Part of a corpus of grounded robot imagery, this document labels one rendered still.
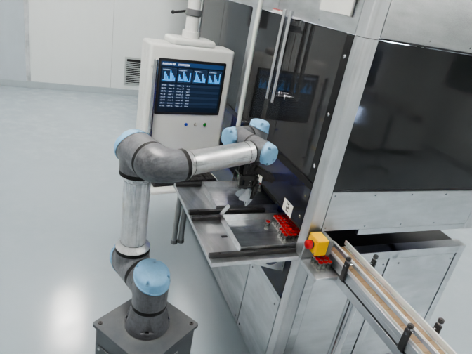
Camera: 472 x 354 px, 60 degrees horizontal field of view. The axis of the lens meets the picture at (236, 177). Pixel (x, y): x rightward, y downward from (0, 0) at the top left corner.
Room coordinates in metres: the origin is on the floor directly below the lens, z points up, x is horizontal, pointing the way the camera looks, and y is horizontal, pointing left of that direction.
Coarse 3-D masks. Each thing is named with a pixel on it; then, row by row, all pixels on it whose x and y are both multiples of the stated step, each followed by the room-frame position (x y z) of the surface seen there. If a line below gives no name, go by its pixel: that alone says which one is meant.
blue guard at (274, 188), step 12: (228, 120) 2.49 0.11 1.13; (264, 168) 1.95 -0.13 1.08; (276, 168) 1.84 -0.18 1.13; (264, 180) 1.92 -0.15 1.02; (276, 180) 1.82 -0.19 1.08; (288, 180) 1.72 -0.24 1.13; (300, 180) 1.64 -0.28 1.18; (276, 192) 1.79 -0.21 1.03; (288, 192) 1.70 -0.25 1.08; (300, 192) 1.62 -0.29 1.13; (300, 204) 1.60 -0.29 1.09
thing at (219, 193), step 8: (208, 184) 2.01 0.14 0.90; (216, 184) 2.03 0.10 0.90; (224, 184) 2.04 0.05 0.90; (232, 184) 2.07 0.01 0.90; (208, 192) 1.89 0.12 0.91; (216, 192) 1.96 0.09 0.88; (224, 192) 1.98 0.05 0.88; (232, 192) 1.99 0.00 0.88; (256, 192) 2.05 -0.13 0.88; (216, 200) 1.87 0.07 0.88; (224, 200) 1.89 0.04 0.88; (232, 200) 1.91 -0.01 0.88; (240, 200) 1.92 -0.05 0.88; (256, 200) 1.96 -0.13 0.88; (264, 200) 1.98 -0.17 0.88; (216, 208) 1.76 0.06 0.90; (232, 208) 1.79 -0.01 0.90; (240, 208) 1.81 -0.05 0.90; (272, 208) 1.89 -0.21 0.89
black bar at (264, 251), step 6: (216, 252) 1.40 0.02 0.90; (222, 252) 1.41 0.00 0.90; (228, 252) 1.41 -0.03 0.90; (234, 252) 1.42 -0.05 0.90; (240, 252) 1.43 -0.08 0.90; (246, 252) 1.44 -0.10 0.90; (252, 252) 1.45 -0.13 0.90; (258, 252) 1.46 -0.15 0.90; (264, 252) 1.47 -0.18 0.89; (270, 252) 1.49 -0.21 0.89; (276, 252) 1.50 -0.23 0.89; (282, 252) 1.51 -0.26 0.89; (288, 252) 1.52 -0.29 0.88
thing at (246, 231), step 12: (228, 216) 1.70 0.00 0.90; (240, 216) 1.72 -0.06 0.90; (252, 216) 1.75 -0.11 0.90; (264, 216) 1.78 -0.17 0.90; (228, 228) 1.59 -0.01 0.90; (240, 228) 1.65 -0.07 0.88; (252, 228) 1.67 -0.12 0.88; (240, 240) 1.55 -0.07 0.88; (252, 240) 1.56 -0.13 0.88; (264, 240) 1.58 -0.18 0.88; (276, 240) 1.60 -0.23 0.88
